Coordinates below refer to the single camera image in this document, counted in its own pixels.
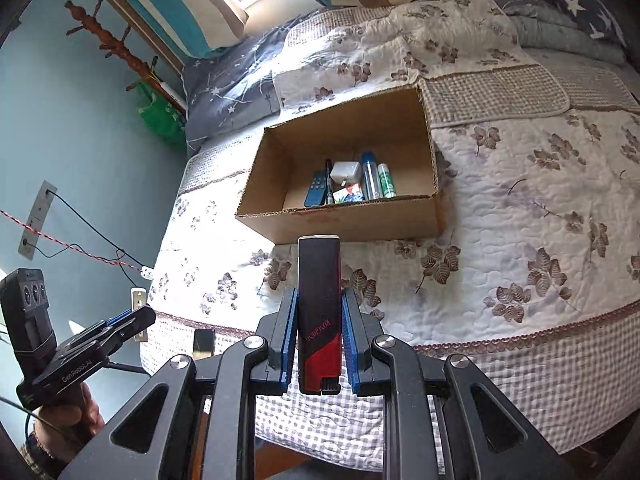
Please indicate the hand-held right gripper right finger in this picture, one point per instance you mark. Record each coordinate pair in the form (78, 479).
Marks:
(352, 340)

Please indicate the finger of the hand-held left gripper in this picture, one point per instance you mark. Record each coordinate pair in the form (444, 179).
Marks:
(135, 325)
(119, 317)

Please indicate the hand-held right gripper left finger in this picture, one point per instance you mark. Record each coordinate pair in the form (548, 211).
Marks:
(287, 335)

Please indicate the black and red box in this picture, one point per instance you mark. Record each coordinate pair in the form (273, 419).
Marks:
(320, 310)

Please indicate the cardboard box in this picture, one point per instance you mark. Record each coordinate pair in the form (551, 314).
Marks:
(340, 225)

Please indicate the colourful small packet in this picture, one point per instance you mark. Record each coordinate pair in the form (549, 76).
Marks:
(349, 194)

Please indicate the dark remote control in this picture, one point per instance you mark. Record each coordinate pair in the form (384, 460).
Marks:
(316, 190)

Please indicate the black pen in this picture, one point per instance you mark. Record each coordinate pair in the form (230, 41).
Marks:
(329, 180)

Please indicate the green and white glue stick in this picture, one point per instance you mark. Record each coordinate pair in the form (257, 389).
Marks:
(387, 180)

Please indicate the clear tube with blue cap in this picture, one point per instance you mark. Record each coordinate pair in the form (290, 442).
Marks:
(370, 175)

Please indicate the white charger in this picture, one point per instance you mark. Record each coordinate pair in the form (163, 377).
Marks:
(346, 172)

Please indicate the person's left forearm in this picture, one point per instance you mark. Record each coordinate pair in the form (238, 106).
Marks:
(42, 460)

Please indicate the person's left hand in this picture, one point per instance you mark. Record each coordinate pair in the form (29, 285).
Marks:
(75, 420)

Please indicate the white plug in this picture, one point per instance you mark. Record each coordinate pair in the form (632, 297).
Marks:
(147, 272)

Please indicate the dark rectangular device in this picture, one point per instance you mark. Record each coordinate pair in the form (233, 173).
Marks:
(204, 344)

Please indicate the white floral bed quilt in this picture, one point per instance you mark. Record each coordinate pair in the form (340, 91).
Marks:
(500, 260)

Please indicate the green bag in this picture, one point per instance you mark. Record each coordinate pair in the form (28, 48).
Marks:
(160, 117)

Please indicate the grey constellation print bedding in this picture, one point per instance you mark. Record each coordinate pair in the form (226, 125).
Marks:
(225, 95)

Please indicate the wooden coat rack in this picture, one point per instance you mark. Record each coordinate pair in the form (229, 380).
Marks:
(107, 40)

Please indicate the checked quilted pillowcase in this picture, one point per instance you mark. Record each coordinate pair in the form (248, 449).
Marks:
(500, 92)

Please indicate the folded floral quilt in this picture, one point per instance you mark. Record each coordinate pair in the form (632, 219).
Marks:
(400, 50)

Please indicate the grey folded blanket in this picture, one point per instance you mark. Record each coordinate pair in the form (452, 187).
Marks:
(575, 45)

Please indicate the white wall socket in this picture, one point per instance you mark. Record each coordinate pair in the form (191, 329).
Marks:
(138, 310)

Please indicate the grey wall socket plate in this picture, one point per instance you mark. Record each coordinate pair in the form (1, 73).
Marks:
(37, 220)

